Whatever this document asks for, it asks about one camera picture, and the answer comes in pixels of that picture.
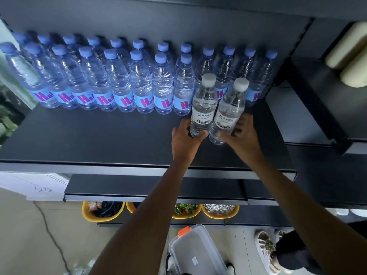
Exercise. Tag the person's left hand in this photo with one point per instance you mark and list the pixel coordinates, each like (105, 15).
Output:
(183, 146)

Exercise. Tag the person's right hand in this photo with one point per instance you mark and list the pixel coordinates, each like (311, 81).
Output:
(246, 141)

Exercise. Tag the person's right thumb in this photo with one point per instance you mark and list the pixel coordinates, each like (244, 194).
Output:
(226, 136)

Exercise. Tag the person's left thumb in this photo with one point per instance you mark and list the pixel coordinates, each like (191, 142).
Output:
(200, 135)

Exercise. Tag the white-capped water bottle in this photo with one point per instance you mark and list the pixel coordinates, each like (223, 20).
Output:
(229, 111)
(204, 107)

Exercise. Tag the person's left forearm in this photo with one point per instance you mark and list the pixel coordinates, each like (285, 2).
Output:
(143, 226)

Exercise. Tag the person's right forearm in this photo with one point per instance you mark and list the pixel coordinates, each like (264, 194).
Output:
(304, 214)

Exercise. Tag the pile of silver small items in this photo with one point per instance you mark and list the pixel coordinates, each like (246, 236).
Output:
(219, 208)

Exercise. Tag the pile of green packets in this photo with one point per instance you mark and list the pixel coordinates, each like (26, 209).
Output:
(185, 209)

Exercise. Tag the yellow plastic bin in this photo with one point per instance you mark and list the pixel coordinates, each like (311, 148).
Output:
(220, 216)
(89, 216)
(189, 216)

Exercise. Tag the rows of blue-capped water bottles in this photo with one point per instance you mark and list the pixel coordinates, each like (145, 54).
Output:
(120, 80)

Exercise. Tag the black metal shelf unit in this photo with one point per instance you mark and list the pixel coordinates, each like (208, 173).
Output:
(86, 137)

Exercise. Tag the clear plastic storage box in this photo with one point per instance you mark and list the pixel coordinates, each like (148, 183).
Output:
(197, 252)

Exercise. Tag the person's woven sandal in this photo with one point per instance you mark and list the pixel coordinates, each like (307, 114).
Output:
(266, 250)

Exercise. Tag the person's black trousers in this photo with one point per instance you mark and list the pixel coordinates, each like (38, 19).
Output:
(292, 249)

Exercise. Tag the white cabinet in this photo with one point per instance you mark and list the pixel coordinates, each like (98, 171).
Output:
(31, 184)

